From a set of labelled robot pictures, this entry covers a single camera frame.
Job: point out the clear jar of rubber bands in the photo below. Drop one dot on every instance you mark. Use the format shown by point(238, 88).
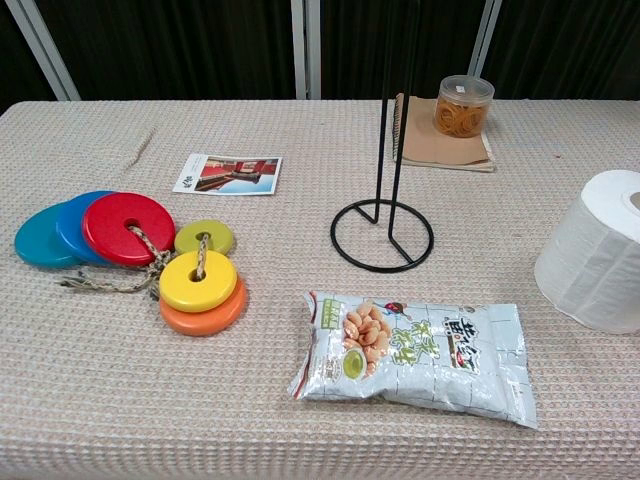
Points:
point(462, 110)

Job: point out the silver peanut snack bag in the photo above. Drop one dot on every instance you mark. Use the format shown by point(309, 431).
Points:
point(440, 365)

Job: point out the white frame post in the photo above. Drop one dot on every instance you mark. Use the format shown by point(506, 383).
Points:
point(484, 40)
point(306, 50)
point(45, 50)

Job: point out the brown spiral notebook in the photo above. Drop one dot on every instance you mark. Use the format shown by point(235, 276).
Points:
point(430, 147)

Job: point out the blue wooden disc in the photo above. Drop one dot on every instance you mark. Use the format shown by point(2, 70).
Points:
point(70, 220)

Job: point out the black curtain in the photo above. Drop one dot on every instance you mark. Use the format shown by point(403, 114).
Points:
point(175, 45)

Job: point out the orange wooden disc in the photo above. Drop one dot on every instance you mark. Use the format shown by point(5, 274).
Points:
point(210, 320)

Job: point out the yellow wooden disc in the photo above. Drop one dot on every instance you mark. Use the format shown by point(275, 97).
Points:
point(215, 282)

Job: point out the red wooden disc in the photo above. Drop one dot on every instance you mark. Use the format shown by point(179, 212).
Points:
point(112, 230)

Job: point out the beige woven tablecloth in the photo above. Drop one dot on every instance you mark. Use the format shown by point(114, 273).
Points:
point(150, 400)

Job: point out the photo postcard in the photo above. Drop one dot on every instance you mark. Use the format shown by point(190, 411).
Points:
point(230, 174)

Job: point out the small green wooden disc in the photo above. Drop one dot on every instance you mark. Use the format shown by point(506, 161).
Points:
point(220, 235)

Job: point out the teal wooden disc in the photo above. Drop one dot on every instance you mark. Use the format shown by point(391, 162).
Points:
point(37, 242)

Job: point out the white paper towel roll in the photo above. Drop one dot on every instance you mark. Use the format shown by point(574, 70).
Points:
point(585, 260)

